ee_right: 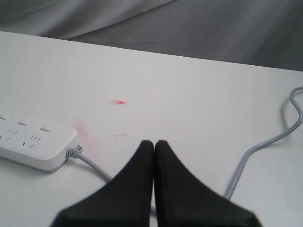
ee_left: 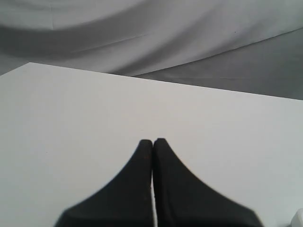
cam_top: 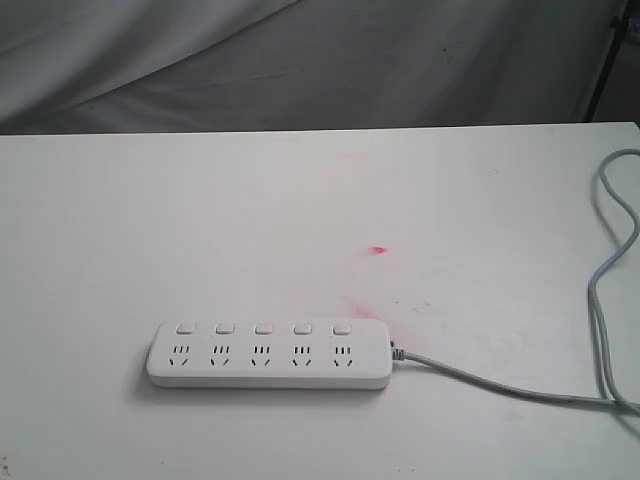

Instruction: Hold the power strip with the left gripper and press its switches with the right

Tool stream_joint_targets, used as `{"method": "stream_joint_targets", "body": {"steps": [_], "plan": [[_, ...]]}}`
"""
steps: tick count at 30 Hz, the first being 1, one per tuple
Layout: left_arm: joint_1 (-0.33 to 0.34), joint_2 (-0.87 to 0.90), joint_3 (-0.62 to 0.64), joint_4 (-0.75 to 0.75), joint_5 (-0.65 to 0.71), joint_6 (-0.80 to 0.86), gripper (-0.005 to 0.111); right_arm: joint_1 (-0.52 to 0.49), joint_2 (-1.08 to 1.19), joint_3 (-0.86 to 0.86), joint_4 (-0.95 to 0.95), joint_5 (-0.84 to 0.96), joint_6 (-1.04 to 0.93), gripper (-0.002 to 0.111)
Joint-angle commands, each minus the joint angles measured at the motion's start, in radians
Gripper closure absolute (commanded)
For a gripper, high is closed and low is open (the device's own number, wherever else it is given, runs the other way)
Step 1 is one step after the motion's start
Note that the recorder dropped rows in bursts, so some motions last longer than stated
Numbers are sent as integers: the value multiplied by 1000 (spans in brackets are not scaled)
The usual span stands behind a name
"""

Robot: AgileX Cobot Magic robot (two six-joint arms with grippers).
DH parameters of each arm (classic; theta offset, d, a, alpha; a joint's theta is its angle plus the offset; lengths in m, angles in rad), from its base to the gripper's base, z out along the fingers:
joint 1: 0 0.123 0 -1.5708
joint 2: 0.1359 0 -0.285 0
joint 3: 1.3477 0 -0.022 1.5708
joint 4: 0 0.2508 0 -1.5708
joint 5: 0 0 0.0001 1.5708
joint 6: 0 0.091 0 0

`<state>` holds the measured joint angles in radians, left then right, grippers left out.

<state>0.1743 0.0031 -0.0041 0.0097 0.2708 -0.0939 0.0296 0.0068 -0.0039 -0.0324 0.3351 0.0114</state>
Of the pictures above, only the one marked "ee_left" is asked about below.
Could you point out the grey backdrop cloth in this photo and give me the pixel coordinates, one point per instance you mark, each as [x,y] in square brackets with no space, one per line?
[253,46]

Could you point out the white five-socket power strip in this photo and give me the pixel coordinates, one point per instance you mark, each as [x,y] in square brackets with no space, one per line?
[297,220]

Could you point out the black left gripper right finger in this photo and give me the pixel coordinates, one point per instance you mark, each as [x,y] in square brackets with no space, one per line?
[182,200]

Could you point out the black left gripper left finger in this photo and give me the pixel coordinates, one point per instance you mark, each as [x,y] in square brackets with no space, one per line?
[126,201]

